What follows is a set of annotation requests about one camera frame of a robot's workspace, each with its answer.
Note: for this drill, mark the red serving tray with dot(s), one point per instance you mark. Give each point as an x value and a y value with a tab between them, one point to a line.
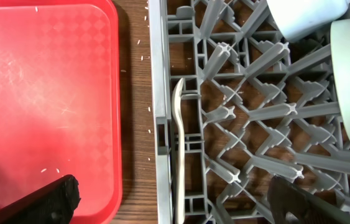
60	102

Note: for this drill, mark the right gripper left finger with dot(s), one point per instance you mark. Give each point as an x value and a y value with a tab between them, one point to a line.
53	204

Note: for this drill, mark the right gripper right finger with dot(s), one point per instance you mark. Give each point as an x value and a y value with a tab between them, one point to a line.
291	204

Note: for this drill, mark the white plastic spoon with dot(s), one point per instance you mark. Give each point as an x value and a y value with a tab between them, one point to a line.
177	115

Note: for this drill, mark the light blue bowl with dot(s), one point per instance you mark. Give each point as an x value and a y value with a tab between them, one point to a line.
297	19

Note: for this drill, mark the grey dishwasher rack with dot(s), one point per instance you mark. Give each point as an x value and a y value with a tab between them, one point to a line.
253	106

